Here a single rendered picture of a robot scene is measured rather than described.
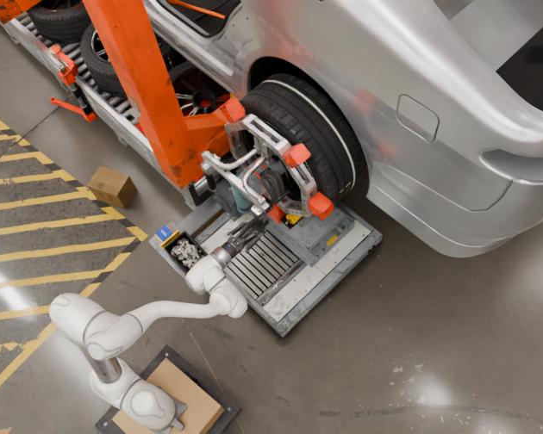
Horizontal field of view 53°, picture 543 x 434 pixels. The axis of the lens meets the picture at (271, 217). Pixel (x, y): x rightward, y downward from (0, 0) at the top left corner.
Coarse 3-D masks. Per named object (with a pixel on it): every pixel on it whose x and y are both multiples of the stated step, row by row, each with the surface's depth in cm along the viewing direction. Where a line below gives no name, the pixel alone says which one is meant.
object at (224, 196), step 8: (240, 168) 308; (216, 184) 308; (224, 184) 307; (216, 192) 307; (224, 192) 304; (232, 192) 304; (216, 200) 314; (224, 200) 305; (232, 200) 301; (224, 208) 314; (232, 208) 306; (232, 216) 334
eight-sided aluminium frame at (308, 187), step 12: (240, 120) 241; (252, 120) 236; (228, 132) 257; (240, 132) 263; (252, 132) 236; (240, 144) 269; (276, 144) 228; (288, 144) 229; (240, 156) 275; (288, 168) 232; (300, 168) 234; (300, 180) 233; (312, 180) 235; (312, 192) 241; (288, 204) 271; (300, 204) 263
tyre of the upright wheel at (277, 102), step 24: (264, 96) 238; (288, 96) 233; (312, 96) 232; (288, 120) 227; (312, 120) 229; (336, 120) 232; (312, 144) 227; (336, 144) 232; (312, 168) 235; (336, 168) 235; (360, 168) 247; (336, 192) 243
